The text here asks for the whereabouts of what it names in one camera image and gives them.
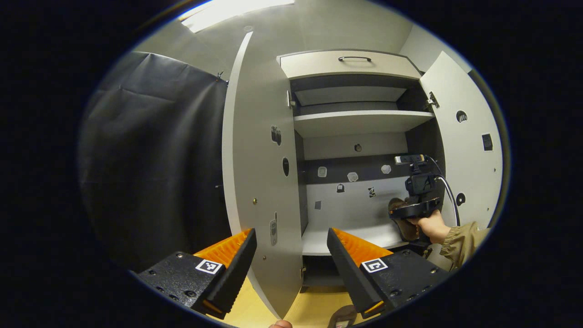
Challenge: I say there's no white and grey shoe cabinet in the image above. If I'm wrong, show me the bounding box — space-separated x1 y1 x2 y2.
276 49 449 287

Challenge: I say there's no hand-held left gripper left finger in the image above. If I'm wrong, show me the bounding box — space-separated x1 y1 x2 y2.
137 228 258 319

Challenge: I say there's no black backdrop cloth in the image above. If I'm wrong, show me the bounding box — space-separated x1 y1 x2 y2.
78 51 510 272

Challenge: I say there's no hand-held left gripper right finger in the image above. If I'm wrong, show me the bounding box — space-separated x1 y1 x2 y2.
327 227 451 319

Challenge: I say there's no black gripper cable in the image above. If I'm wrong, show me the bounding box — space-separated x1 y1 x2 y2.
426 156 461 228

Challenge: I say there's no white shoe cabinet door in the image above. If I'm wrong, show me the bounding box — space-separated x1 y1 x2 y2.
419 50 504 269
222 31 305 319

